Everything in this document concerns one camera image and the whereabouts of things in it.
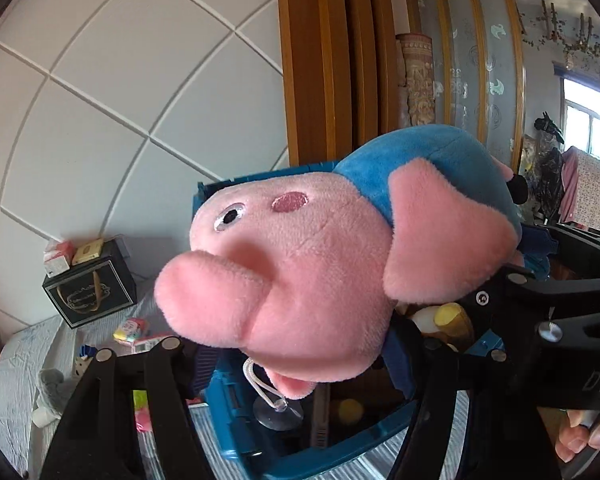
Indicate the person's right hand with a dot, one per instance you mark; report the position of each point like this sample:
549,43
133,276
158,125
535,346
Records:
577,435

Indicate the pink white carton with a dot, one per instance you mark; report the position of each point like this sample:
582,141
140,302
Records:
147,345

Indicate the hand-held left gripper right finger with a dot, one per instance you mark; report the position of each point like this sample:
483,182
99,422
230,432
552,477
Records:
397,365

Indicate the black hanging item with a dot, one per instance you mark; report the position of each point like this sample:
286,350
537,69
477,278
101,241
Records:
549,127

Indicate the small blue toy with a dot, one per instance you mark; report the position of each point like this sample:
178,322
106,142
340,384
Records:
87,350

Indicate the black plastic bag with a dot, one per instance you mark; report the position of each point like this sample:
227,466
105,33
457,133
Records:
549,180

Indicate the yellow ball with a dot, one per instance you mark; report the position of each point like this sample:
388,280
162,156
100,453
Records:
350,412

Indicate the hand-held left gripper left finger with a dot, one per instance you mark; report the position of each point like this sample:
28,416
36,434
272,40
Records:
202,372

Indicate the yellow and brown plush toy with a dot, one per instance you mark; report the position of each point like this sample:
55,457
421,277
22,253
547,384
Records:
450,322

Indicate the large pink pig plush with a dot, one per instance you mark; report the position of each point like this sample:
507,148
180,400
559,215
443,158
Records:
300,280

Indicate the floral blanket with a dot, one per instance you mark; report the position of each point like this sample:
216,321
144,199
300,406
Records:
597,195

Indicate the hanging artificial vine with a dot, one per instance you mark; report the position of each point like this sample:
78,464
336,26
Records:
570,30

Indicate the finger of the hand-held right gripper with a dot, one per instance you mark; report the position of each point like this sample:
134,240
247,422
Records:
500,295
537,247

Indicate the small white toy animal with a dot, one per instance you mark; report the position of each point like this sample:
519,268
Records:
83,365

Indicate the grey plush toy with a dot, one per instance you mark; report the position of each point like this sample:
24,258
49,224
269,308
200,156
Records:
52,392

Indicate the black gift box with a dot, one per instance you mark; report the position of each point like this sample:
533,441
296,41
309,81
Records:
92,295

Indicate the small pink candy packet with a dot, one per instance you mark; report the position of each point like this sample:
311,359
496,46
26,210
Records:
130,331

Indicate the long barcode box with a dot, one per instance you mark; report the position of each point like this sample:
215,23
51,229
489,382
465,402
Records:
320,420

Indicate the pink cloth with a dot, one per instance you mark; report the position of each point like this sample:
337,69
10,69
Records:
569,185

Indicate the red and white small box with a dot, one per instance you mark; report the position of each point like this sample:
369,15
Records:
59,259

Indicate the frosted glass sliding door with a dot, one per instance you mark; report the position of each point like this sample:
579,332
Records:
480,50

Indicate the window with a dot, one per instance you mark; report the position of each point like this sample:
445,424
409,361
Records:
585,110

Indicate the light striped bed sheet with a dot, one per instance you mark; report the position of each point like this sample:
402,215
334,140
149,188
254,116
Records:
25,360

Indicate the rolled patterned carpet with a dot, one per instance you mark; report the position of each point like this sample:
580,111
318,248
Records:
417,80

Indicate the wooden door frame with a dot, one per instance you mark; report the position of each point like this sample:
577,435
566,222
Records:
330,60

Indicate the gold small box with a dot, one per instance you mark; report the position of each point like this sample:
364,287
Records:
88,251

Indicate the blue plastic storage container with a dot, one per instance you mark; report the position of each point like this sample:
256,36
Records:
230,410

